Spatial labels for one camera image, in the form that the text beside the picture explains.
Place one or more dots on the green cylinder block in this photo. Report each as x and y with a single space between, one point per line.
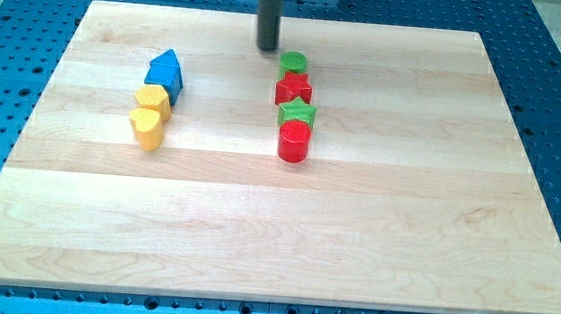
293 62

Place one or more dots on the yellow hexagon block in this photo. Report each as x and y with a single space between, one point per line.
154 97

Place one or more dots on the light wooden board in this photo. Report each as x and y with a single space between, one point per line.
417 193

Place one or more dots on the blue house-shaped block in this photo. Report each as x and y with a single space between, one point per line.
166 71

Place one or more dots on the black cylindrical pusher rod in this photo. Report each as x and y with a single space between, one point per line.
268 24

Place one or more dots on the green star block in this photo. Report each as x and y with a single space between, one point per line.
297 109

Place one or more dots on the red star block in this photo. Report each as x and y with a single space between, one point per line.
293 85

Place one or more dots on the red cylinder block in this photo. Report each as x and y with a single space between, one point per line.
294 140

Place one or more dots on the yellow heart block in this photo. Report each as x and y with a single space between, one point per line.
147 126

